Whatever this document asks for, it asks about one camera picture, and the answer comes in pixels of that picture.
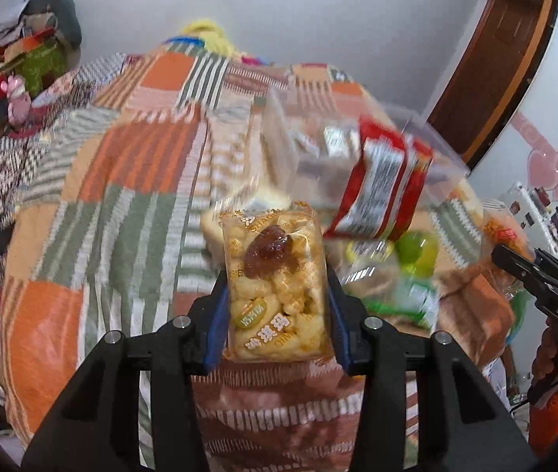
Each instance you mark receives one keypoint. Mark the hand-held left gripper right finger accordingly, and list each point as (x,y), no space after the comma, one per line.
(339,317)

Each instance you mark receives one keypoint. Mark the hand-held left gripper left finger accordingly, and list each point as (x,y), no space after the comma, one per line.
(216,317)

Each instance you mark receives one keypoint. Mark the yellow puffed rice snack packet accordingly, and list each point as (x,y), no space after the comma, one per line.
(274,300)

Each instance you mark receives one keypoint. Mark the red snack packet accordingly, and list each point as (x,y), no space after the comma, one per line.
(374,182)

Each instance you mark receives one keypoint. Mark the clear plastic storage box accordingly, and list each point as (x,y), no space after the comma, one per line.
(303,157)

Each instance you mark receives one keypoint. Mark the brown bread packet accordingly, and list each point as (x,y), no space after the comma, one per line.
(475,300)

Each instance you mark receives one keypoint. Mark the group of fridge magnets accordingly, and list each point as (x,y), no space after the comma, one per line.
(542,214)

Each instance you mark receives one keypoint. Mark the pale yellow snack packet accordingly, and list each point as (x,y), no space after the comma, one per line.
(212,236)

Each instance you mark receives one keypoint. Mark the green snack packet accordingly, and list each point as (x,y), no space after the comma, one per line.
(409,275)

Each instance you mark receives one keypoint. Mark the pink heart sticker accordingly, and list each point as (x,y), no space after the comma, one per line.
(556,174)

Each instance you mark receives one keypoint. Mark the white refrigerator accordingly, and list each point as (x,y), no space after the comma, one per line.
(554,123)

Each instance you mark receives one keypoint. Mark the orange green patchwork blanket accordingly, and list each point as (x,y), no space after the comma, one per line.
(111,196)

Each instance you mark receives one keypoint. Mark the small silver snack packet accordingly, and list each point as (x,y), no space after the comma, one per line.
(340,140)

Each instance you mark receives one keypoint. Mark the brown wooden door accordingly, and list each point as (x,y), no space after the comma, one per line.
(497,69)

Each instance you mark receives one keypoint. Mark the yellow cloth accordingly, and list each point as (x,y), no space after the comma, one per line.
(207,34)

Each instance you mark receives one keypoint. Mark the pink plush toy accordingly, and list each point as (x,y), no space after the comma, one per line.
(17,101)

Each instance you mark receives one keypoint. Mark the pile of clothes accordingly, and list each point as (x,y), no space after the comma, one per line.
(28,19)

